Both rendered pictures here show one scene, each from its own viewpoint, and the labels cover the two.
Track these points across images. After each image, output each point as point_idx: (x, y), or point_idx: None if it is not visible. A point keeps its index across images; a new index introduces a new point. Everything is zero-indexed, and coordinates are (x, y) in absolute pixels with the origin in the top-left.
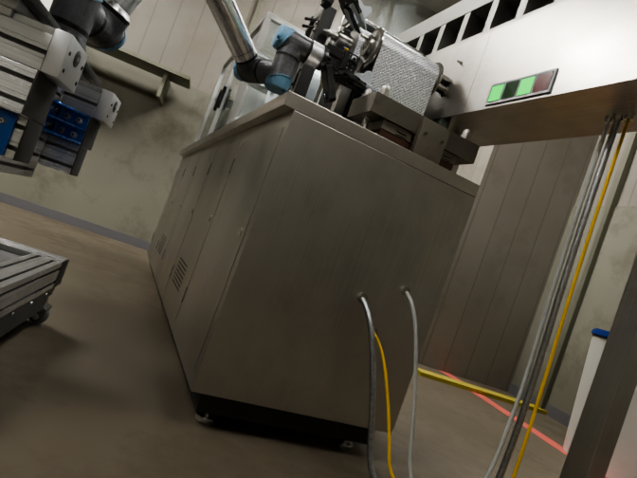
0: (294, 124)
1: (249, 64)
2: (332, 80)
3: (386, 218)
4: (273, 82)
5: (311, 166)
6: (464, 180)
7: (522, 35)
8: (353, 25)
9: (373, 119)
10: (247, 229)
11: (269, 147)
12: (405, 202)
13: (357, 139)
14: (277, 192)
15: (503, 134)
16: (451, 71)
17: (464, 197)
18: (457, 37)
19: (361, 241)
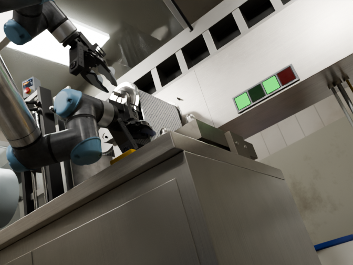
0: (192, 166)
1: (39, 144)
2: (127, 131)
3: (277, 228)
4: (89, 148)
5: (225, 207)
6: (276, 169)
7: (231, 59)
8: (101, 86)
9: None
10: None
11: (158, 214)
12: (273, 205)
13: (227, 162)
14: (226, 257)
15: (239, 135)
16: None
17: (283, 183)
18: (155, 86)
19: (284, 264)
